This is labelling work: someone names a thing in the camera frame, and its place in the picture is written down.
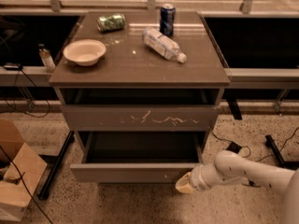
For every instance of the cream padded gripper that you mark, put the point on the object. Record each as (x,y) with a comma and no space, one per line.
(197,177)

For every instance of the grey drawer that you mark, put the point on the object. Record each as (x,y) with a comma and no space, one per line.
(138,157)

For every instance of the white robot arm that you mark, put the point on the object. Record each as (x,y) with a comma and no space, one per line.
(229,168)

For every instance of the grey drawer cabinet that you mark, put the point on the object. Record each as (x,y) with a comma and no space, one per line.
(134,95)

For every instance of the black power adapter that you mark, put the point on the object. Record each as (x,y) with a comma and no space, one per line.
(234,147)

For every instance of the black left table leg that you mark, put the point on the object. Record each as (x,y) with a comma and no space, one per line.
(54,162)

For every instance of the clear plastic water bottle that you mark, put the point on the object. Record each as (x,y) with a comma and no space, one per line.
(163,45)

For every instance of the white paper bowl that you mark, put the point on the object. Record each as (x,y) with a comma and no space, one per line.
(86,52)

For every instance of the cardboard box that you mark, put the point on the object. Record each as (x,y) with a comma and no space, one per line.
(22,168)

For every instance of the blue soda can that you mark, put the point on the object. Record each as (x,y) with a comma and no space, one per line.
(167,13)

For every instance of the green soda can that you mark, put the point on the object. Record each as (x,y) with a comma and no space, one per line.
(110,23)

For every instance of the small bottle on ledge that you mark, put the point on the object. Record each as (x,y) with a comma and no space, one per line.
(46,58)

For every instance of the black device on ledge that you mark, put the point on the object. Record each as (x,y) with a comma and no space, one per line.
(13,66)

